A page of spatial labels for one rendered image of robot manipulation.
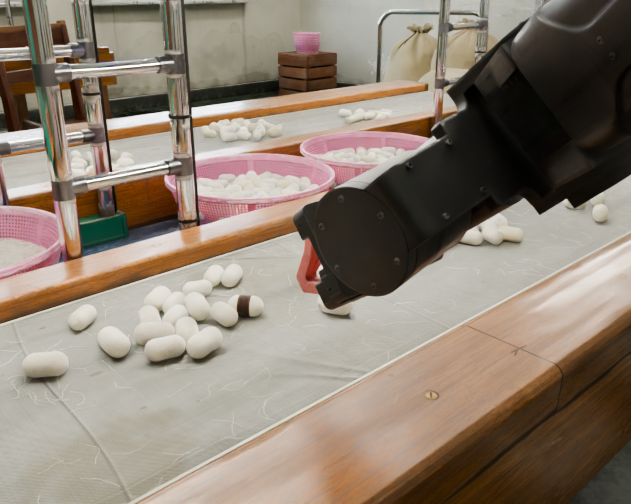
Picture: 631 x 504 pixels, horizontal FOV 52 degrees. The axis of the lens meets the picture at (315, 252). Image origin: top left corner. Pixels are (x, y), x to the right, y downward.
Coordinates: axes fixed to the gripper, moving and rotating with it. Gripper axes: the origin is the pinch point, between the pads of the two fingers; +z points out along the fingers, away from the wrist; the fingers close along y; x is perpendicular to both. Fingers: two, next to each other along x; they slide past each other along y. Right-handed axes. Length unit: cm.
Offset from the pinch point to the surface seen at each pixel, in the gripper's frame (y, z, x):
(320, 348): -4.2, 7.9, 5.1
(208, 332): 3.6, 11.4, -0.3
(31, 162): -10, 74, -49
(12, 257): 8.5, 40.4, -21.1
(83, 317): 10.1, 20.4, -7.0
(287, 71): -392, 393, -259
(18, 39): -70, 201, -169
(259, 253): -13.9, 24.4, -8.7
